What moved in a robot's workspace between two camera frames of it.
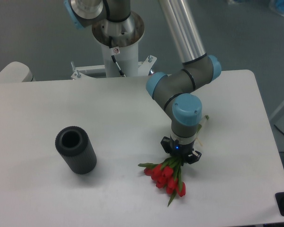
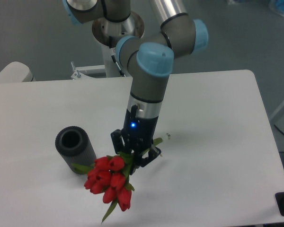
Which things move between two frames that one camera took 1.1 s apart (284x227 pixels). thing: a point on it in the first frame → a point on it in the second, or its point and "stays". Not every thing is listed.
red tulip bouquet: [166, 174] → [109, 175]
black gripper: [182, 151] → [139, 133]
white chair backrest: [15, 72] stays
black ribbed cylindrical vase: [73, 143] stays
